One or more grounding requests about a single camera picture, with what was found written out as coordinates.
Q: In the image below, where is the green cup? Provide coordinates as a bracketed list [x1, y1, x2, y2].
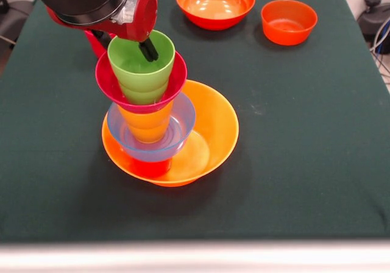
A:
[107, 29, 177, 105]

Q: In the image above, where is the red-orange cup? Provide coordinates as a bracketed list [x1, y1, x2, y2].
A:
[131, 157, 173, 179]

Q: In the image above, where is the pink-red cup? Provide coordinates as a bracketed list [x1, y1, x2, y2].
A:
[84, 30, 118, 60]

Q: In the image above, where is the large red-orange bowl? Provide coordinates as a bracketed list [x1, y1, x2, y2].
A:
[175, 0, 256, 31]

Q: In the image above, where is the light blue bowl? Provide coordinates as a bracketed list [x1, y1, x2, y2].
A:
[106, 92, 196, 163]

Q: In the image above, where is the tangle of cables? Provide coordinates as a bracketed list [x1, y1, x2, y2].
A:
[370, 16, 390, 69]

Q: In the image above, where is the dark green tablecloth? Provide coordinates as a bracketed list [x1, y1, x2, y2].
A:
[0, 0, 390, 244]

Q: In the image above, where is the orange cup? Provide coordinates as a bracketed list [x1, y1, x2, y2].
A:
[117, 99, 174, 144]

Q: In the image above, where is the large orange bowl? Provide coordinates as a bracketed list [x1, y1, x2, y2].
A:
[101, 79, 240, 188]

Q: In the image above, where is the small red-orange bowl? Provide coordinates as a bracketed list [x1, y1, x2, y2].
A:
[260, 0, 319, 46]

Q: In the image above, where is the dark grey pedestal base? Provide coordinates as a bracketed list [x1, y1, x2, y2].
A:
[0, 0, 34, 47]
[356, 0, 390, 39]

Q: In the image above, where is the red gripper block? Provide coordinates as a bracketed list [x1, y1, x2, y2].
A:
[45, 0, 160, 63]

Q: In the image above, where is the pink-red bowl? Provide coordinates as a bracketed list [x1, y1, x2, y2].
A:
[95, 51, 188, 115]

